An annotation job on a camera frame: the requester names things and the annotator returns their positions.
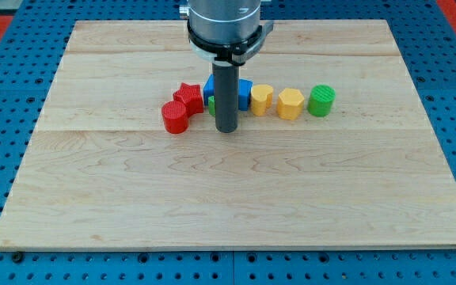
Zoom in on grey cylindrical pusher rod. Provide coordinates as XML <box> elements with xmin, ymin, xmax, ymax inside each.
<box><xmin>212</xmin><ymin>64</ymin><xmax>239</xmax><ymax>133</ymax></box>

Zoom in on wooden board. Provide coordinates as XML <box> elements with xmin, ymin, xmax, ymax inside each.
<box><xmin>0</xmin><ymin>20</ymin><xmax>456</xmax><ymax>252</ymax></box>

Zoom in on yellow hexagon block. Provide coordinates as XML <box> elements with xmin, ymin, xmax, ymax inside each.
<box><xmin>276</xmin><ymin>88</ymin><xmax>305</xmax><ymax>120</ymax></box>

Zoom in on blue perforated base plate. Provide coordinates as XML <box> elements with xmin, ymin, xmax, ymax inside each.
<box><xmin>0</xmin><ymin>0</ymin><xmax>456</xmax><ymax>284</ymax></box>

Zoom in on green cylinder block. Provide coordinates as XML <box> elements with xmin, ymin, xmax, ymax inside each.
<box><xmin>307</xmin><ymin>85</ymin><xmax>336</xmax><ymax>117</ymax></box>

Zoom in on red star block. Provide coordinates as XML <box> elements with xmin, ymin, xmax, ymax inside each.
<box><xmin>173</xmin><ymin>82</ymin><xmax>203</xmax><ymax>117</ymax></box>

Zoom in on yellow heart block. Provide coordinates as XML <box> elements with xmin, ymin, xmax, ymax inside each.
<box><xmin>250</xmin><ymin>84</ymin><xmax>274</xmax><ymax>116</ymax></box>

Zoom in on green star block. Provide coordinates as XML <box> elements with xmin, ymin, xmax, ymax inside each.
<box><xmin>207</xmin><ymin>96</ymin><xmax>215</xmax><ymax>116</ymax></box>

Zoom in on red cylinder block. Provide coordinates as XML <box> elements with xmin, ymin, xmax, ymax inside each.
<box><xmin>161</xmin><ymin>101</ymin><xmax>188</xmax><ymax>134</ymax></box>

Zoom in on blue block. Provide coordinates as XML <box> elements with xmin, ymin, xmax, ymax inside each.
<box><xmin>203</xmin><ymin>74</ymin><xmax>253</xmax><ymax>111</ymax></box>

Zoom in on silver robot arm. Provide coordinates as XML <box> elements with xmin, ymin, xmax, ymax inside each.
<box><xmin>179</xmin><ymin>0</ymin><xmax>274</xmax><ymax>133</ymax></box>

